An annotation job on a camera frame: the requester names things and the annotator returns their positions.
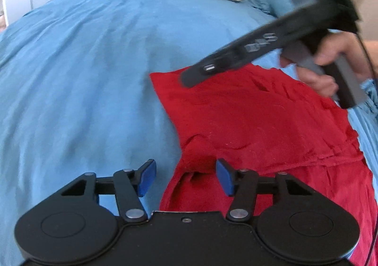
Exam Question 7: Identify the red long-sleeve sweater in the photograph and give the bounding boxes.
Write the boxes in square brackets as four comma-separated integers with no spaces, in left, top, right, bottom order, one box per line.
[150,65,377,265]

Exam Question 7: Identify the person right hand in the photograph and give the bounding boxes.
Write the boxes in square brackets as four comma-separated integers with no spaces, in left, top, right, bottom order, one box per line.
[296,32,377,97]

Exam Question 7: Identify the folded blue duvet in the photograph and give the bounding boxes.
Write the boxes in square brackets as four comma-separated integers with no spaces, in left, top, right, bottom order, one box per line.
[248,0,295,18]

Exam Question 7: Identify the blue bed sheet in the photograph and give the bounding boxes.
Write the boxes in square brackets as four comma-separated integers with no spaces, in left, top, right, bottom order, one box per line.
[0,0,378,266]

